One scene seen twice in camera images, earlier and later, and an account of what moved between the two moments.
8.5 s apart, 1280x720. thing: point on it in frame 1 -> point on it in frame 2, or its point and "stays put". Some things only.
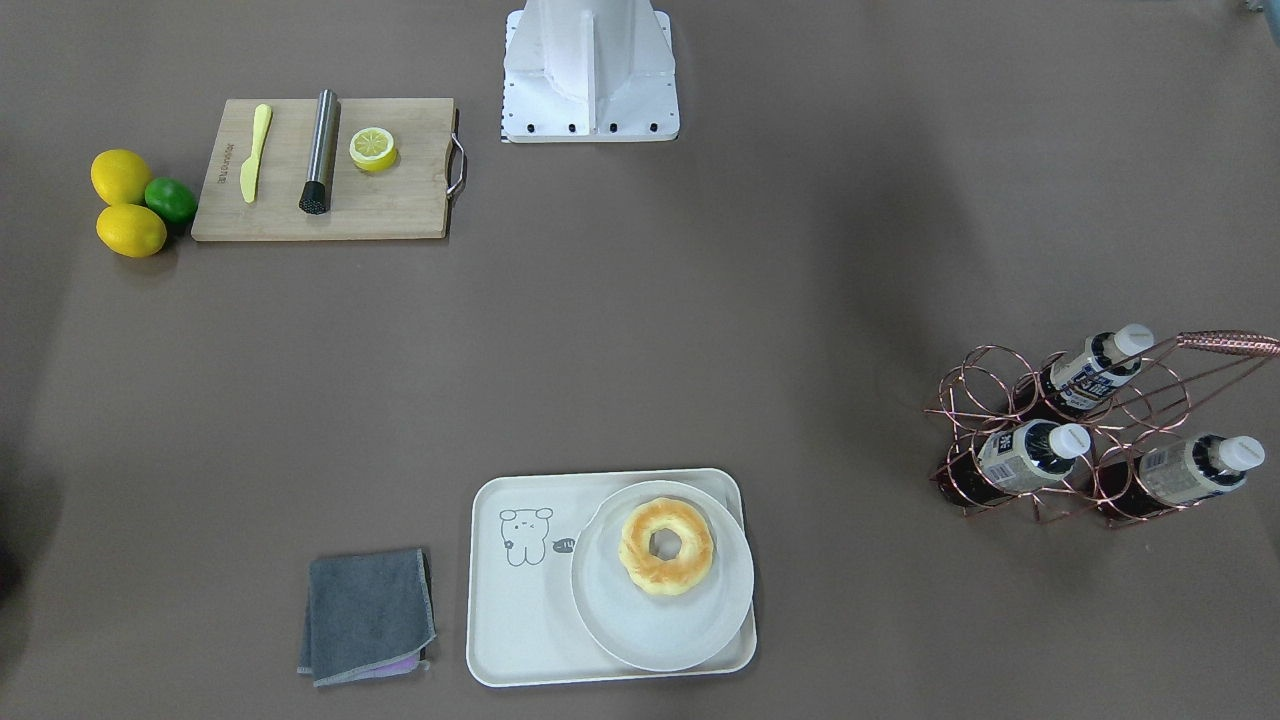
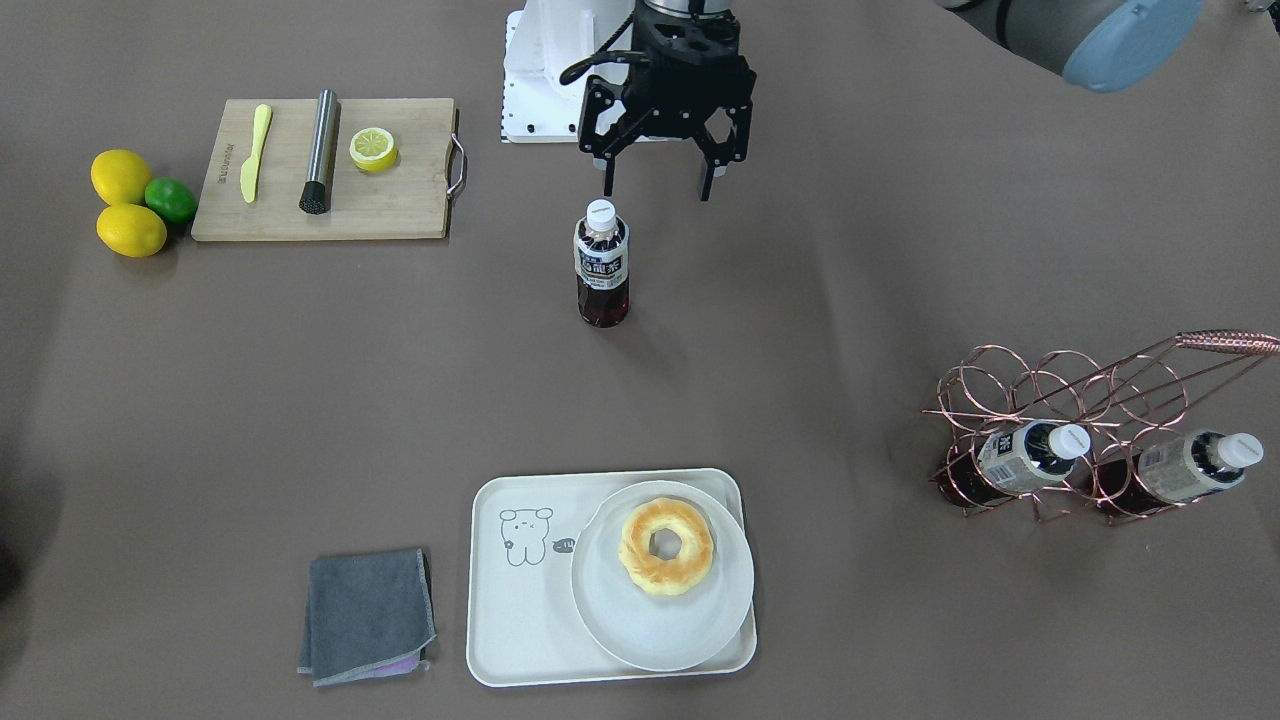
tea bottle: x=1083 y=378 -> x=601 y=247
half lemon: x=373 y=149 stays put
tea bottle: x=1178 y=474 stays put
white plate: x=653 y=632 stays put
